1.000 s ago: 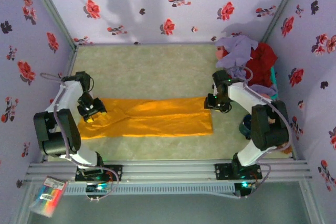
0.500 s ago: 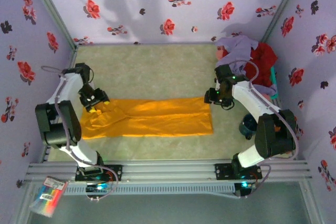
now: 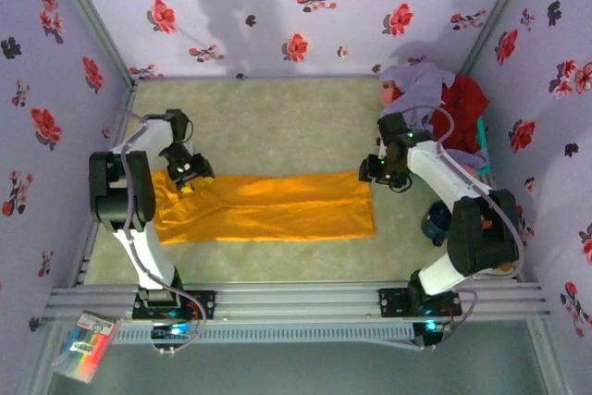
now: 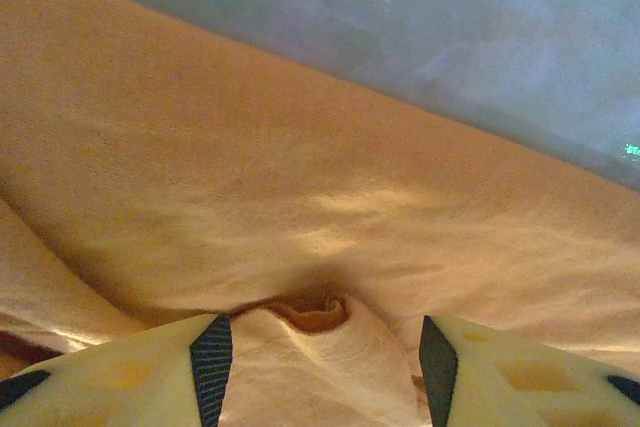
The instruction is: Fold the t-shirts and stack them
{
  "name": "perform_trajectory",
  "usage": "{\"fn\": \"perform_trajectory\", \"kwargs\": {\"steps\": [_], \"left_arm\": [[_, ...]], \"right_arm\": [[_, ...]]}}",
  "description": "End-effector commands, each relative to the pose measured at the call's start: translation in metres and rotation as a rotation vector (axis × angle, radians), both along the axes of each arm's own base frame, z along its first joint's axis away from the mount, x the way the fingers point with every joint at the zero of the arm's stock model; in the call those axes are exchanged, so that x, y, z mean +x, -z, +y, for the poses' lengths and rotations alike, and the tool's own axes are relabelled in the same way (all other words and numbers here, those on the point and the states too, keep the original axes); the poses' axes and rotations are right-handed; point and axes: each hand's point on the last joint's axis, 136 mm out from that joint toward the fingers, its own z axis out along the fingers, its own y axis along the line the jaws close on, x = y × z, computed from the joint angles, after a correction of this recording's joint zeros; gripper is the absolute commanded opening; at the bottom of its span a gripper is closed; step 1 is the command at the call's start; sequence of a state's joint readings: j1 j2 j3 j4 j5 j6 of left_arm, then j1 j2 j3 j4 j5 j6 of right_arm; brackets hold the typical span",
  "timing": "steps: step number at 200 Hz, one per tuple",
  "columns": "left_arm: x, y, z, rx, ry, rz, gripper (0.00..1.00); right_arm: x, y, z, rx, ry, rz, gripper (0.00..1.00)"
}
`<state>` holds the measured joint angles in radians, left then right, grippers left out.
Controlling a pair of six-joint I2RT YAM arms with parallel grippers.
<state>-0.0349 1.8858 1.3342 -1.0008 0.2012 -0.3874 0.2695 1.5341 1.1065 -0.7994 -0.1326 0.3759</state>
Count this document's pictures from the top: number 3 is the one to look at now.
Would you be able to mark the grey aluminium corner post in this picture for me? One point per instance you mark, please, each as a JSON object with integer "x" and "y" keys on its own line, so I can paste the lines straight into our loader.
{"x": 88, "y": 16}
{"x": 497, "y": 11}

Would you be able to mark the pile of clothes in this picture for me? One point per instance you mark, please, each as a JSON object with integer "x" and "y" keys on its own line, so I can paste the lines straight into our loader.
{"x": 416, "y": 87}

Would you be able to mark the grey aluminium side rail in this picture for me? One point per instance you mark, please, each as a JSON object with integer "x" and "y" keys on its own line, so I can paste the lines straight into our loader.
{"x": 104, "y": 136}

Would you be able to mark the teal plastic laundry basket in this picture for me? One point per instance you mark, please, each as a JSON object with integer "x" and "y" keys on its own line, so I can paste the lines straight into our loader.
{"x": 484, "y": 145}

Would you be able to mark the colourful marker pen pack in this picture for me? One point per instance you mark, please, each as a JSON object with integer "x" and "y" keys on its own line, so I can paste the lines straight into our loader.
{"x": 88, "y": 344}

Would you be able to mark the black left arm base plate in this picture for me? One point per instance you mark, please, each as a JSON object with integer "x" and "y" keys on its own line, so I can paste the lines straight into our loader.
{"x": 205, "y": 304}

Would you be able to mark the orange t-shirt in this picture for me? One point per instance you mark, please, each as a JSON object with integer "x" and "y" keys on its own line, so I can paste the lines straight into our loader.
{"x": 287, "y": 210}

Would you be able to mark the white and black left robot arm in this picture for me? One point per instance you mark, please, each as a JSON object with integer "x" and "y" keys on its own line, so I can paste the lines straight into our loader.
{"x": 148, "y": 261}

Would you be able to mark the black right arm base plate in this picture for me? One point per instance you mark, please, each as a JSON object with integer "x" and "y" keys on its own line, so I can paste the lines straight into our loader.
{"x": 393, "y": 302}

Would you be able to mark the brown plush teddy toy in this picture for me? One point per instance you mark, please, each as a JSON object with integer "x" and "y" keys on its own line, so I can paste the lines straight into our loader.
{"x": 503, "y": 268}

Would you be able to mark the grey aluminium frame rail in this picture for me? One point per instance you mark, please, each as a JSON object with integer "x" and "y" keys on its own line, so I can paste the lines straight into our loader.
{"x": 296, "y": 300}

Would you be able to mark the small controller board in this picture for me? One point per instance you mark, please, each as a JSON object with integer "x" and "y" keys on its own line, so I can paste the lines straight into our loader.
{"x": 432, "y": 328}
{"x": 173, "y": 331}

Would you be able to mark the dark blue round cup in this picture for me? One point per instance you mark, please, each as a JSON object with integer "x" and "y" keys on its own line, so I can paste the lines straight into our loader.
{"x": 435, "y": 224}

